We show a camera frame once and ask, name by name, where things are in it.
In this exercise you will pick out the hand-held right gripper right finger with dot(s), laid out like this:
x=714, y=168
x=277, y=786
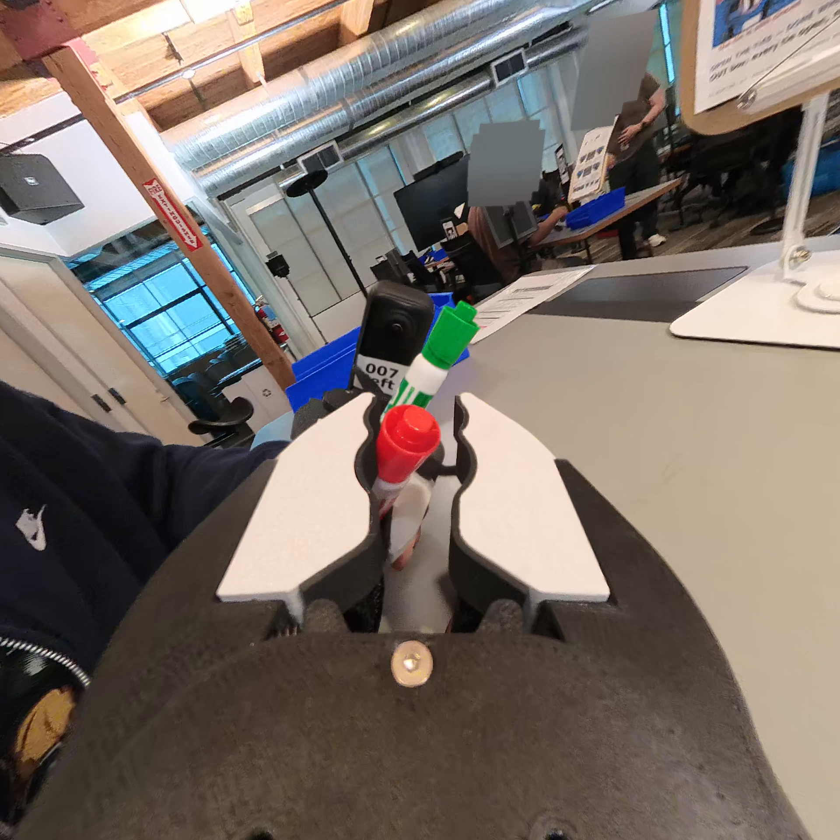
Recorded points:
x=532, y=519

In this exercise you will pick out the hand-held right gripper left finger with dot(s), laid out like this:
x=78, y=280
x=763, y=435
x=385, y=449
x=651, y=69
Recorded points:
x=302, y=519

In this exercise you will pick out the green marker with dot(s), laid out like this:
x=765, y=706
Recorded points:
x=446, y=341

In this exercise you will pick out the red marker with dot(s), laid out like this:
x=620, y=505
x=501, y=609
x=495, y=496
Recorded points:
x=407, y=446

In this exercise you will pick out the person's left forearm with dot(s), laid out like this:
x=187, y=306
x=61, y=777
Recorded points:
x=210, y=499

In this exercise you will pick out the large blue plastic bin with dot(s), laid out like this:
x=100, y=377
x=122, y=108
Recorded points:
x=322, y=368

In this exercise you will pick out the red fire extinguisher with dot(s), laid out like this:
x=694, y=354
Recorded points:
x=269, y=326

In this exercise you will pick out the black computer monitor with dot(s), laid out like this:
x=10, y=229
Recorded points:
x=431, y=204

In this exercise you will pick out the black office chair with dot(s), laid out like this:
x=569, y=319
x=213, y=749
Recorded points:
x=210, y=407

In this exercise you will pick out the printed paper sheet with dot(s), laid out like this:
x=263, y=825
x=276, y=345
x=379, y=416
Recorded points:
x=532, y=302

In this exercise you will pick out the black floor lamp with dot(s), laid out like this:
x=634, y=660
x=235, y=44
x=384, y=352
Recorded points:
x=309, y=181

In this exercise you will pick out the small blue bin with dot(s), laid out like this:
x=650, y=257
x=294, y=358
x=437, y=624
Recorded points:
x=597, y=210

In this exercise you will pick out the small printed table sign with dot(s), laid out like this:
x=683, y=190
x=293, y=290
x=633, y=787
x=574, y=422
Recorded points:
x=591, y=164

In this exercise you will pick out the silver air duct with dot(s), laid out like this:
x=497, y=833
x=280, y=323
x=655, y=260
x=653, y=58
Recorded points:
x=394, y=66

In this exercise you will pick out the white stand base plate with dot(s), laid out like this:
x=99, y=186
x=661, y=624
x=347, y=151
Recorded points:
x=748, y=309

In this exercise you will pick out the black wall speaker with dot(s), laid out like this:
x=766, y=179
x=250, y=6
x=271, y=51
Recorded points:
x=40, y=188

